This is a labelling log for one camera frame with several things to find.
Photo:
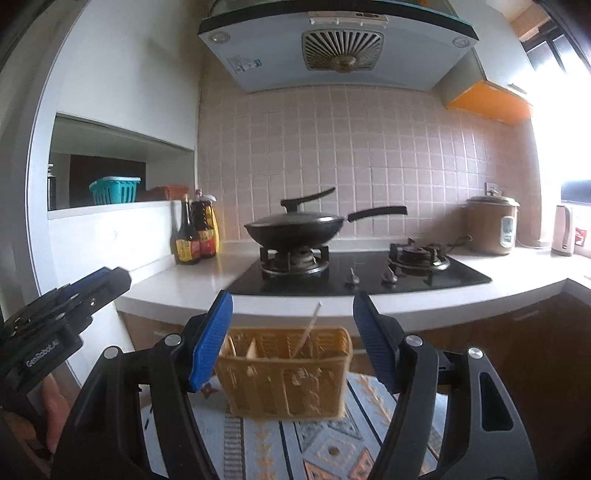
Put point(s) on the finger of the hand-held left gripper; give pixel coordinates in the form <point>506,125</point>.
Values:
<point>115,281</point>
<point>85,282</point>

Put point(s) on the range hood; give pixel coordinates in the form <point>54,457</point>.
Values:
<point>268,50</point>

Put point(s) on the window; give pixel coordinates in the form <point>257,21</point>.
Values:
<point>568,138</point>

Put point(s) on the beige rice cooker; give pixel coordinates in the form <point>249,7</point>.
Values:
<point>485,230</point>

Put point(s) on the black burner grate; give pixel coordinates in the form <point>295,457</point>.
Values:
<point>295,265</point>
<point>418,256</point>

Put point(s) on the white electric kettle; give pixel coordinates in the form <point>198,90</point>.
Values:
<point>563,230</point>

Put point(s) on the metal hob knob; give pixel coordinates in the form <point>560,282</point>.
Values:
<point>353,278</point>
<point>389,277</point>

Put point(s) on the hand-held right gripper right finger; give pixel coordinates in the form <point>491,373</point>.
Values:
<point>374,341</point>

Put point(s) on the person's left hand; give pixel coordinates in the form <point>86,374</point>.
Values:
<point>51,406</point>

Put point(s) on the large dark sauce bottle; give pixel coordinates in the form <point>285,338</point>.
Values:
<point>205,226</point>

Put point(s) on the black glass gas hob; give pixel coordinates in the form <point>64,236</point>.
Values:
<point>461,277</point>

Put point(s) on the slim dark sauce bottle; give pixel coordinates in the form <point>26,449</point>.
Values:
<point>185,244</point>

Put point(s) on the yellow plastic utensil basket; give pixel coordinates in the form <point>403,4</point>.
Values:
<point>277,387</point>

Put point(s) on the orange wall cabinet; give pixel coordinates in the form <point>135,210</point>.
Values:
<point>489,101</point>

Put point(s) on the wooden chopstick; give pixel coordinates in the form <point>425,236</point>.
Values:
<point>310,327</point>

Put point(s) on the wall socket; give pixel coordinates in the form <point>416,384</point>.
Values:
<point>492,189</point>

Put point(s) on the dark tall bottle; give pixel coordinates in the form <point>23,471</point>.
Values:
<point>51,189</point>

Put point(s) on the brown box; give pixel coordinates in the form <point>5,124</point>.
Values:
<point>168,193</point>

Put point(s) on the black wok lid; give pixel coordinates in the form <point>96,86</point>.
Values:
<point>307,198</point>

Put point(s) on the black wok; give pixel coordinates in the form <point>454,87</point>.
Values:
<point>291,235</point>

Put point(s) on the wooden base cabinet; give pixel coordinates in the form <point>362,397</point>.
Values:
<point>531,350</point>

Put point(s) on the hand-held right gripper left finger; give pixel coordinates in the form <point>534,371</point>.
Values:
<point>212,341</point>

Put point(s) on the teal plastic basket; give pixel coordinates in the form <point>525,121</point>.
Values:
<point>115,191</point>

